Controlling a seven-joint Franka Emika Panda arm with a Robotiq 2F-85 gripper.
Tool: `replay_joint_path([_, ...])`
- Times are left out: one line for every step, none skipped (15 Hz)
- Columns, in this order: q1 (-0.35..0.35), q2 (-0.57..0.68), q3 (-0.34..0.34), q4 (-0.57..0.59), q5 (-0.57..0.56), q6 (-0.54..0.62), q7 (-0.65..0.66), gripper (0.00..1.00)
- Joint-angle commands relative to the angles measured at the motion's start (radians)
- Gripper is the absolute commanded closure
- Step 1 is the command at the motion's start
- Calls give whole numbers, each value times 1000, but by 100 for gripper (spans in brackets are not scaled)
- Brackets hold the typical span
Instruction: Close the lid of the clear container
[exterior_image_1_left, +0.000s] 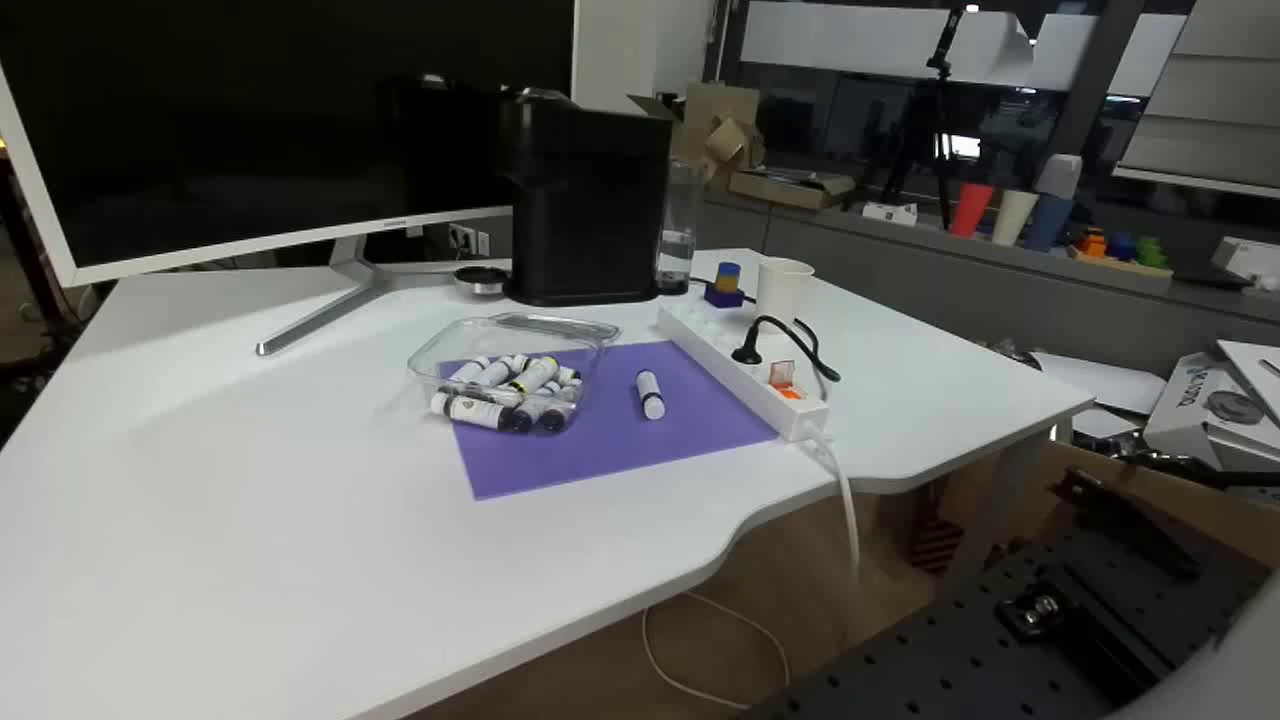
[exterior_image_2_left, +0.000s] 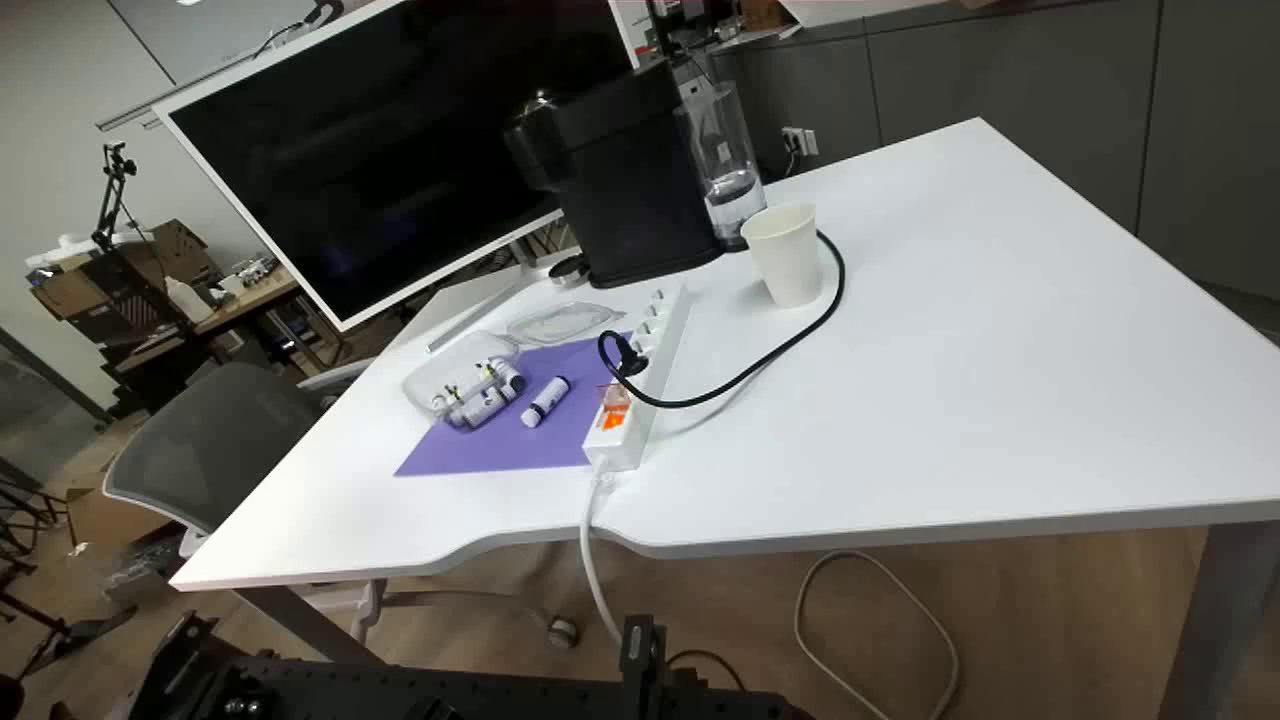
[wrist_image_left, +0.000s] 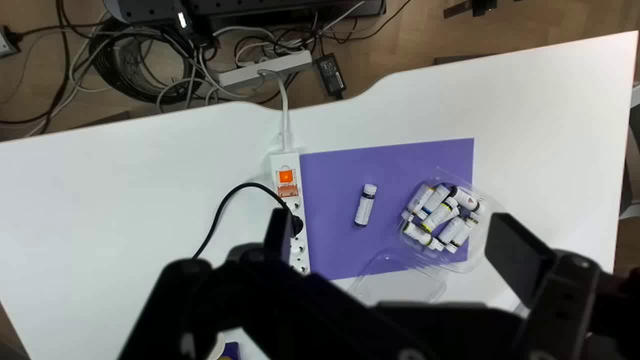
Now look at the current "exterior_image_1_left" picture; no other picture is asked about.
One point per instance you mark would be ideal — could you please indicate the clear container lid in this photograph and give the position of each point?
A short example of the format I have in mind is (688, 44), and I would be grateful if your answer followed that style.
(533, 329)

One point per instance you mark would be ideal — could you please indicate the clear plastic container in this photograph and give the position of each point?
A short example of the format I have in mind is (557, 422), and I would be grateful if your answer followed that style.
(461, 386)

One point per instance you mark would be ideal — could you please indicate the white marker with dark cap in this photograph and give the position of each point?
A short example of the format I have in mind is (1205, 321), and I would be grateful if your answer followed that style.
(648, 396)
(548, 416)
(469, 414)
(481, 374)
(533, 377)

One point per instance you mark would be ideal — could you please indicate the white power strip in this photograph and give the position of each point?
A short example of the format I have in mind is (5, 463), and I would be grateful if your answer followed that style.
(723, 348)

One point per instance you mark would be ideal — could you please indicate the purple mat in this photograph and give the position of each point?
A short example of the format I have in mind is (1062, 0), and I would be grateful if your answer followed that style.
(626, 442)

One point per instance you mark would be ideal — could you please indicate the blue yellow stacking toy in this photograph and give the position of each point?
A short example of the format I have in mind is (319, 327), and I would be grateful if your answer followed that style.
(726, 286)

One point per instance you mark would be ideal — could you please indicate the clear glass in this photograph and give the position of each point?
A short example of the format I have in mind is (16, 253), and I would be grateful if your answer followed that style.
(681, 224)

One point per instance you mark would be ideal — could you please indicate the white paper cup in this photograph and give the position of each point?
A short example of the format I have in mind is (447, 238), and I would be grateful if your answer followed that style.
(785, 280)

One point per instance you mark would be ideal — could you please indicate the black box appliance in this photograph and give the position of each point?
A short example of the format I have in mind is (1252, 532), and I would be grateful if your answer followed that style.
(586, 202)

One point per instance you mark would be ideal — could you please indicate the cardboard box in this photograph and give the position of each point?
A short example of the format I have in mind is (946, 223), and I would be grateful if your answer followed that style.
(723, 125)

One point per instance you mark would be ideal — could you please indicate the red cup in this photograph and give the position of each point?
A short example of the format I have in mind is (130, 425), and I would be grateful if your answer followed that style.
(968, 209)

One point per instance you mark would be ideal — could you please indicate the black tripod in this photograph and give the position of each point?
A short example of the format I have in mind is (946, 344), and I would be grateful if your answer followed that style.
(938, 105)

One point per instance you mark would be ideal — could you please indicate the cream cup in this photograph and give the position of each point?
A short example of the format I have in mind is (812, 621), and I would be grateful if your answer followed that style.
(1012, 219)

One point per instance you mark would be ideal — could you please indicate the blue cup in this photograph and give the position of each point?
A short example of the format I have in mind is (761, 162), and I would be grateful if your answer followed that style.
(1049, 223)

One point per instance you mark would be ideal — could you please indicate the black perforated breadboard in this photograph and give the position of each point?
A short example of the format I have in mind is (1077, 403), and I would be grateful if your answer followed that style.
(963, 653)

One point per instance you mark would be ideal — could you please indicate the white curved monitor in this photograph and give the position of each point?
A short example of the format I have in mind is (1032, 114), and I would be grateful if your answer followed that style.
(264, 120)

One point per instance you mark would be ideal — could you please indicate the white paper sheets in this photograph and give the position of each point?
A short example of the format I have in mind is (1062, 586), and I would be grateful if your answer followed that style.
(1101, 386)

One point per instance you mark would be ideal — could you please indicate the grey cup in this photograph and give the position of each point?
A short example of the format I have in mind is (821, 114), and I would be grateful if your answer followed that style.
(1062, 172)

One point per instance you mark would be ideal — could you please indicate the orange toy block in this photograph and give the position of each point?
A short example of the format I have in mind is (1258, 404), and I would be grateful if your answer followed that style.
(1092, 245)

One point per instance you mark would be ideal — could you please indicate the blue toy block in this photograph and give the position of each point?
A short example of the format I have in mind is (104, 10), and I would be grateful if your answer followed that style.
(1124, 250)

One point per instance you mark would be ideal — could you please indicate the green toy block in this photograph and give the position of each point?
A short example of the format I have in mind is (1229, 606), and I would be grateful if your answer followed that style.
(1155, 253)

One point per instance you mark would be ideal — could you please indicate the white printed carton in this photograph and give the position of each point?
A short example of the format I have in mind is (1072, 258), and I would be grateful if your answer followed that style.
(1222, 403)

